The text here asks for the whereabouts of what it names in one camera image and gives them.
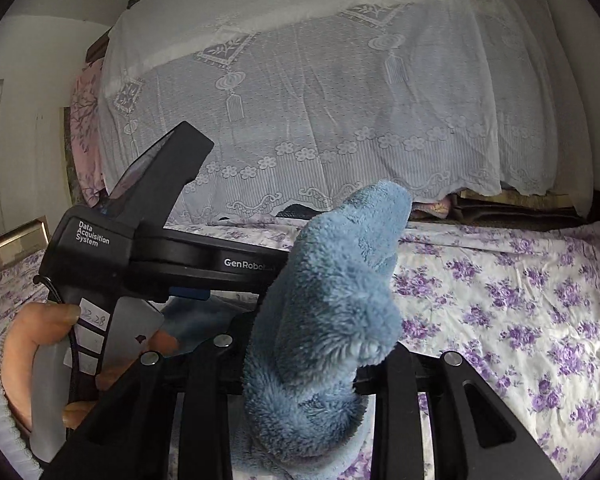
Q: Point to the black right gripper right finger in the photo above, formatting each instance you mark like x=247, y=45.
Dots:
x=474, y=434

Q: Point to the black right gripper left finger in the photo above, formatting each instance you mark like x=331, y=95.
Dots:
x=181, y=402

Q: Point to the blue fluffy small garment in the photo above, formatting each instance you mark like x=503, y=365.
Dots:
x=328, y=313

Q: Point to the person's left hand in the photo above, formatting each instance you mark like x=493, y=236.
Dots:
x=42, y=325

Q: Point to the pink floral cloth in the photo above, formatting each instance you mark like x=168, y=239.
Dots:
x=84, y=132

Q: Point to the purple floral bed sheet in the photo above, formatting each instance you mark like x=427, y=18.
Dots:
x=522, y=307

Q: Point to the white lace cover cloth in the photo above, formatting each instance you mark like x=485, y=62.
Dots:
x=307, y=100

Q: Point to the gold wooden bed frame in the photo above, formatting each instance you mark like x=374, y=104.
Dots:
x=22, y=242

